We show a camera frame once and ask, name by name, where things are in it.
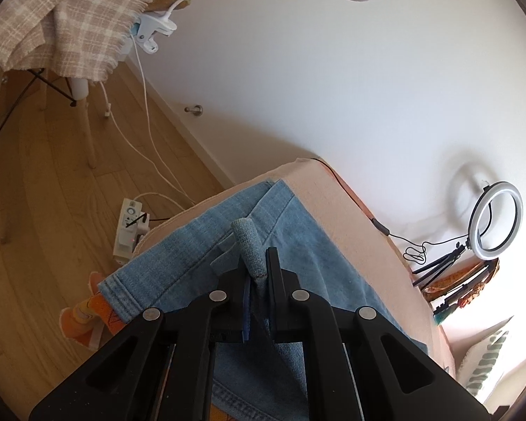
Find black cable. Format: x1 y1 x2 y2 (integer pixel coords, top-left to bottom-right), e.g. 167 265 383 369
311 157 471 265

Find blue denim pants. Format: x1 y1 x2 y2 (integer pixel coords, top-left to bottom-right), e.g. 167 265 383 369
97 180 429 421

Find white power strip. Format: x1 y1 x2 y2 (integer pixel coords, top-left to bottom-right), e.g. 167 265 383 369
113 199 152 266

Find orange patterned cloth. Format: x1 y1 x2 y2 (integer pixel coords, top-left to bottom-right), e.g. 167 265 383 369
423 258 501 325

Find pink bed blanket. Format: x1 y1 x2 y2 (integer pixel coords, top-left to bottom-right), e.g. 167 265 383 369
138 158 457 378

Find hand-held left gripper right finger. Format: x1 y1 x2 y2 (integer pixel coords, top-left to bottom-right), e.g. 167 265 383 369
265 247 494 421

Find beige plaid blanket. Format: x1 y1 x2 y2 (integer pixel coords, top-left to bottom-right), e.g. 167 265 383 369
0 0 159 85

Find white lamp cable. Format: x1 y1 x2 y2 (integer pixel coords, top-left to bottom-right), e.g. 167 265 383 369
134 39 194 211

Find white ring light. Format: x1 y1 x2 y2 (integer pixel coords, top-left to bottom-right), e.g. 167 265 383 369
470 180 523 260

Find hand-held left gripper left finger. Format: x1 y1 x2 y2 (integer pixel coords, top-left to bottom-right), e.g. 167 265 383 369
28 252 251 421

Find black folded stand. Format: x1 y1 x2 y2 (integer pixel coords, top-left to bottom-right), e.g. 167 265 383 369
434 263 498 315

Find white cable with switch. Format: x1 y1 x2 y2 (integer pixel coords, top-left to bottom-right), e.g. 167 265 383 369
99 81 185 211

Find white green patterned pillow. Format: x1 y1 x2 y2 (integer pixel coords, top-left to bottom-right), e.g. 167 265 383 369
456 316 515 397

